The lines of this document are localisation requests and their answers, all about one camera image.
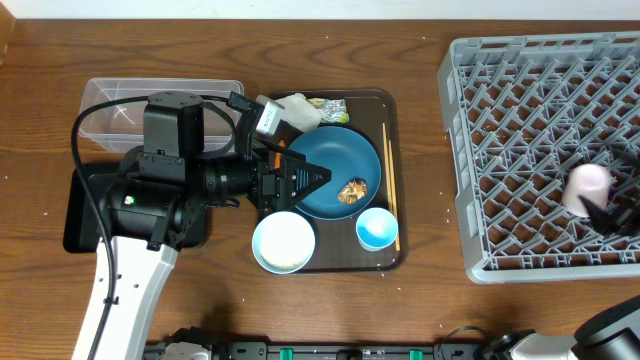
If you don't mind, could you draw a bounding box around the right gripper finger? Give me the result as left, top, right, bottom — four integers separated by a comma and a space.
612, 148, 640, 168
582, 197, 639, 235

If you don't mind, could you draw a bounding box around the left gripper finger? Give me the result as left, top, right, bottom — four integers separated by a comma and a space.
287, 158, 332, 208
257, 137, 306, 161

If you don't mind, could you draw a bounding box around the pink cup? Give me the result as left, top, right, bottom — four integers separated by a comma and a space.
562, 164, 613, 218

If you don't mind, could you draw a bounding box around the white tissue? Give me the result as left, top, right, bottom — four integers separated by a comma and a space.
276, 93, 322, 133

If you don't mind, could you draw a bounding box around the blue plate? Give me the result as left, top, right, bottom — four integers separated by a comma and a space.
289, 126, 382, 220

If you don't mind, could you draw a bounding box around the light blue cup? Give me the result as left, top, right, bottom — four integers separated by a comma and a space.
356, 207, 399, 252

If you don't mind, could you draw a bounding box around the orange carrot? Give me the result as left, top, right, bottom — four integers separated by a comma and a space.
274, 140, 286, 170

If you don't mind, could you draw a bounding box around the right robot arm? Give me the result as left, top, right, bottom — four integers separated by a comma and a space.
474, 164, 639, 360

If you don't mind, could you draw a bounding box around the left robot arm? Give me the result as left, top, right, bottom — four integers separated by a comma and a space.
74, 91, 331, 359

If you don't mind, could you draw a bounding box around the grey dishwasher rack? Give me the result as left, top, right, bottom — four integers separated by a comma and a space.
437, 32, 639, 284

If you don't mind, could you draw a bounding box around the light blue rice bowl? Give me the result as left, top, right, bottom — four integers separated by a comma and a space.
252, 211, 316, 275

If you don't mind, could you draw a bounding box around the brown food scrap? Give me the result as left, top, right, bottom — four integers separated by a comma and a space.
337, 178, 368, 205

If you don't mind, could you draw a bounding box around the green foil snack wrapper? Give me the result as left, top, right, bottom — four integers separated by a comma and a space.
308, 98, 350, 124

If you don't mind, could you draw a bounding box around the dark brown serving tray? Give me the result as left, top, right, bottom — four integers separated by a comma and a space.
273, 89, 408, 274

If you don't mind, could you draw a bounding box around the clear plastic bin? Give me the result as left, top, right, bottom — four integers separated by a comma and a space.
79, 78, 244, 153

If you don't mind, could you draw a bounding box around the black plastic bin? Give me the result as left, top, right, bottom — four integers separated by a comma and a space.
63, 162, 208, 253

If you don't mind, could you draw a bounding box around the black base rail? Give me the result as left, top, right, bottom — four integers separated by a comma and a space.
141, 327, 481, 360

